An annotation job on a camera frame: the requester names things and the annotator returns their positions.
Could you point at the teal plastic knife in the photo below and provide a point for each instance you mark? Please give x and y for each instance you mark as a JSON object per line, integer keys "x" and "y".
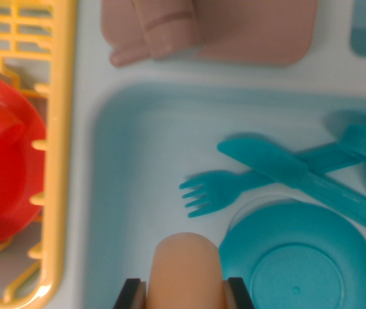
{"x": 266, "y": 157}

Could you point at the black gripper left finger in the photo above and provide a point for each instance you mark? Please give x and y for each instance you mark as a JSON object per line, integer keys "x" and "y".
{"x": 131, "y": 296}

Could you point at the yellow plastic dish rack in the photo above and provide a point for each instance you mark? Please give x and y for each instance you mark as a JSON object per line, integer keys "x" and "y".
{"x": 60, "y": 161}

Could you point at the cream toy detergent bottle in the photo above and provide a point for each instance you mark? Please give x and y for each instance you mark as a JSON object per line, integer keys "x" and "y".
{"x": 184, "y": 273}

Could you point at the teal plastic fork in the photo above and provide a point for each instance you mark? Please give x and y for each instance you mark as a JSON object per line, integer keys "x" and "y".
{"x": 218, "y": 190}

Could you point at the teal plastic plate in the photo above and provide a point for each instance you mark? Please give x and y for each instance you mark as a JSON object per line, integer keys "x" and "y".
{"x": 299, "y": 257}

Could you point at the red plastic plate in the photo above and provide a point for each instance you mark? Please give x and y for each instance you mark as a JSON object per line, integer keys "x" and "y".
{"x": 15, "y": 193}

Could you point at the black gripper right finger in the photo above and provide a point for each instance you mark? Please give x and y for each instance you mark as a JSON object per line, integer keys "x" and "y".
{"x": 237, "y": 296}

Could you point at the light blue toy sink unit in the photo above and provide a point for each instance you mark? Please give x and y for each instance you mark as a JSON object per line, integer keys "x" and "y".
{"x": 131, "y": 145}

